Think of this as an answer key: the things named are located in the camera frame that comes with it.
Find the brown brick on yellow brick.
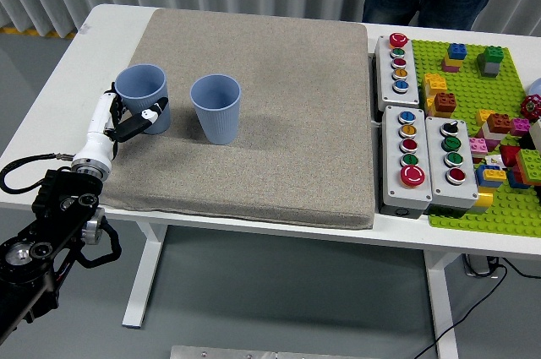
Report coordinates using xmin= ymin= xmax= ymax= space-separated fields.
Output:
xmin=427 ymin=91 xmax=458 ymax=118

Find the green studded baseplate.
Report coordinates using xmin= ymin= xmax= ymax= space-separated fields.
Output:
xmin=410 ymin=39 xmax=541 ymax=238

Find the magenta brick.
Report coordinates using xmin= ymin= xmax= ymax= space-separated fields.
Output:
xmin=510 ymin=117 xmax=532 ymax=137

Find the silver metal plate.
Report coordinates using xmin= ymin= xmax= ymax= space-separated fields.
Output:
xmin=170 ymin=345 xmax=354 ymax=359

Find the yellow cylinder brick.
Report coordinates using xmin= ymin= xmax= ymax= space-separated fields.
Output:
xmin=468 ymin=188 xmax=495 ymax=215

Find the white box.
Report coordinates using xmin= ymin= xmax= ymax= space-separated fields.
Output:
xmin=527 ymin=118 xmax=541 ymax=153

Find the blue yellow pink brick stack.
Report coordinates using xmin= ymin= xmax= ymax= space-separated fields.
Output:
xmin=441 ymin=42 xmax=468 ymax=73

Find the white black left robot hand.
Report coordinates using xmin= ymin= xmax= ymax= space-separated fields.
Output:
xmin=72 ymin=79 xmax=169 ymax=172

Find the large green orange brick pile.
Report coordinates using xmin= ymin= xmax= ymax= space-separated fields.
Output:
xmin=514 ymin=148 xmax=541 ymax=187

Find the red valve handwheel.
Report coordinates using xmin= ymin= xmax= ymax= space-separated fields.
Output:
xmin=520 ymin=95 xmax=541 ymax=120

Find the yellow floor tape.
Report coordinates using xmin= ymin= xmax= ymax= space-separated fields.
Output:
xmin=0 ymin=24 xmax=79 ymax=39

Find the blue and yellow brick stack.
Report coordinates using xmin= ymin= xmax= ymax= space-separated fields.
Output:
xmin=475 ymin=163 xmax=508 ymax=188

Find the red brick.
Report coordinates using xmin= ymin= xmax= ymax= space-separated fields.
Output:
xmin=500 ymin=144 xmax=523 ymax=168

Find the grey-brown padded mat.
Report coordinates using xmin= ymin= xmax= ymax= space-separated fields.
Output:
xmin=97 ymin=8 xmax=377 ymax=231

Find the blue ribbed cup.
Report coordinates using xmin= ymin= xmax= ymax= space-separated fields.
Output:
xmin=189 ymin=73 xmax=243 ymax=146
xmin=114 ymin=63 xmax=172 ymax=135

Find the black floor cable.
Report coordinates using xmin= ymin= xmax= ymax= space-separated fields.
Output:
xmin=416 ymin=257 xmax=541 ymax=359

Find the brown white pink brick stack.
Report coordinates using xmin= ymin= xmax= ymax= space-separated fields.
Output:
xmin=483 ymin=112 xmax=512 ymax=152

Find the grey five-button control box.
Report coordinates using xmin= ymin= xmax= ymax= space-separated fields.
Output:
xmin=374 ymin=32 xmax=421 ymax=110
xmin=379 ymin=105 xmax=434 ymax=220

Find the grey floor power strip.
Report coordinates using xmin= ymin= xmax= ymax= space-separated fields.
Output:
xmin=462 ymin=253 xmax=502 ymax=279

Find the white table leg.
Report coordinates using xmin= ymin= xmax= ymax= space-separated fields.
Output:
xmin=122 ymin=223 xmax=169 ymax=329
xmin=422 ymin=250 xmax=466 ymax=359

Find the grey box with selector switch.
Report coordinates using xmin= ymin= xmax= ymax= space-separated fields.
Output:
xmin=424 ymin=116 xmax=480 ymax=216

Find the green grey brick stack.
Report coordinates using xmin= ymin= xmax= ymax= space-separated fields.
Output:
xmin=476 ymin=46 xmax=505 ymax=78

